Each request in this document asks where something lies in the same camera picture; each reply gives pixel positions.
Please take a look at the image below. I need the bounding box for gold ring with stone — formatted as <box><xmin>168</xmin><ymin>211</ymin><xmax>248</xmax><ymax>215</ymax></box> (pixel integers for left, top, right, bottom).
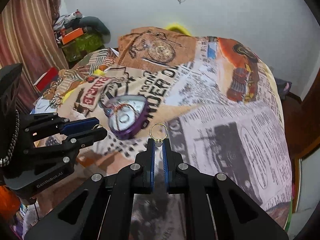
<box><xmin>149</xmin><ymin>123</ymin><xmax>169</xmax><ymax>146</ymax></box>

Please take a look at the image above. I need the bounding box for pile of clothes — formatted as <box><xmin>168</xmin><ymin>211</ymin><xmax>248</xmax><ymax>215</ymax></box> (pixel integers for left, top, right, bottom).
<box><xmin>52</xmin><ymin>10</ymin><xmax>87</xmax><ymax>39</ymax></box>

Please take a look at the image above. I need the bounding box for red box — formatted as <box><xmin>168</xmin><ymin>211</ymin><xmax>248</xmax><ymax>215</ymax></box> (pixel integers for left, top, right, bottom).
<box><xmin>34</xmin><ymin>67</ymin><xmax>59</xmax><ymax>92</ymax></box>

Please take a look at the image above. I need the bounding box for striped brown curtain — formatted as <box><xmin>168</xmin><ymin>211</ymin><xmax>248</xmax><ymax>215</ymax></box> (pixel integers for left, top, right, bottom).
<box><xmin>0</xmin><ymin>0</ymin><xmax>66</xmax><ymax>110</ymax></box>

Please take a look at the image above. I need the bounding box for grey green garment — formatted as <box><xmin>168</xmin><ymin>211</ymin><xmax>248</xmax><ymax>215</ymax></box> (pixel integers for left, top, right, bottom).
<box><xmin>81</xmin><ymin>16</ymin><xmax>111</xmax><ymax>43</ymax></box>

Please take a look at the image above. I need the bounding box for braided grey cord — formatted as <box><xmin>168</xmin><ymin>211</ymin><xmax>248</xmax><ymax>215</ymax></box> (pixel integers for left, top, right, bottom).
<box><xmin>0</xmin><ymin>109</ymin><xmax>20</xmax><ymax>167</ymax></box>

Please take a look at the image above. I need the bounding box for printed blanket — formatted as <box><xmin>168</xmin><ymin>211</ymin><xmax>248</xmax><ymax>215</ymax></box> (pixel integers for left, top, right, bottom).
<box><xmin>30</xmin><ymin>26</ymin><xmax>293</xmax><ymax>240</ymax></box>

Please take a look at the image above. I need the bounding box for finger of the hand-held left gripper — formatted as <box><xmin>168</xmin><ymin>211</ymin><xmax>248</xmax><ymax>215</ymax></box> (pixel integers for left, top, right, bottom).
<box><xmin>23</xmin><ymin>127</ymin><xmax>108</xmax><ymax>165</ymax></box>
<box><xmin>24</xmin><ymin>112</ymin><xmax>100</xmax><ymax>141</ymax></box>

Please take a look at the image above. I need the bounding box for purple heart-shaped box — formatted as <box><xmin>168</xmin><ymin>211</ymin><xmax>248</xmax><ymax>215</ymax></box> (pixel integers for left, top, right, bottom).
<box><xmin>103</xmin><ymin>95</ymin><xmax>150</xmax><ymax>141</ymax></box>

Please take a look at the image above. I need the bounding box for yellow cloth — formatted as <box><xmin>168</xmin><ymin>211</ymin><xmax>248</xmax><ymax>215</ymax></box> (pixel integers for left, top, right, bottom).
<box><xmin>61</xmin><ymin>69</ymin><xmax>106</xmax><ymax>103</ymax></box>

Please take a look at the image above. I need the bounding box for yellow foam ring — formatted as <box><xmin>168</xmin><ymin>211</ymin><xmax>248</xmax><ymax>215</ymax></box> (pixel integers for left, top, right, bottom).
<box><xmin>165</xmin><ymin>22</ymin><xmax>192</xmax><ymax>34</ymax></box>

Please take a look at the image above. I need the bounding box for dark bag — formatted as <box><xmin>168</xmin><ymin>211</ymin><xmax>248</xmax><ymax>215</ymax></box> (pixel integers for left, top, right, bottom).
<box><xmin>274</xmin><ymin>79</ymin><xmax>293</xmax><ymax>99</ymax></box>

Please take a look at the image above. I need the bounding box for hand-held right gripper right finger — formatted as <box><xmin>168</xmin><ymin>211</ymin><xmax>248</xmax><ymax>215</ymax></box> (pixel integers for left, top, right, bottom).
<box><xmin>161</xmin><ymin>139</ymin><xmax>291</xmax><ymax>240</ymax></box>

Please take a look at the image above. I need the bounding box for orange box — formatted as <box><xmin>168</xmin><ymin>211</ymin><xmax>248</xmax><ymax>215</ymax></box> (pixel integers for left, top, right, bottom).
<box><xmin>61</xmin><ymin>28</ymin><xmax>84</xmax><ymax>45</ymax></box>

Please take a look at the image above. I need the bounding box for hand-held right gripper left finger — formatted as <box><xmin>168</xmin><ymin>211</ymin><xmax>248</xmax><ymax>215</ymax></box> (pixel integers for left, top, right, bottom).
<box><xmin>24</xmin><ymin>138</ymin><xmax>157</xmax><ymax>240</ymax></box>

